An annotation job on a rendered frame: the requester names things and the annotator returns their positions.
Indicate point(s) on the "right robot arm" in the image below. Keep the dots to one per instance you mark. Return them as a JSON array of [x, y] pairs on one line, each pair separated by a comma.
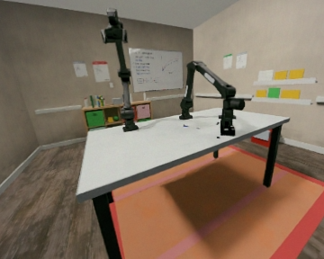
[[127, 111]]

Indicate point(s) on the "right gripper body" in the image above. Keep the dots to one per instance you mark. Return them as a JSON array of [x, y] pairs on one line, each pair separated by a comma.
[[113, 35]]

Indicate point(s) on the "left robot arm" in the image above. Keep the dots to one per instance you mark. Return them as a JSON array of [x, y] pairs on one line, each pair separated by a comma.
[[226, 93]]

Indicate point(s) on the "black open bin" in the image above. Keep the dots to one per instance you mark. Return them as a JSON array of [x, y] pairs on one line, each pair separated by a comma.
[[230, 132]]

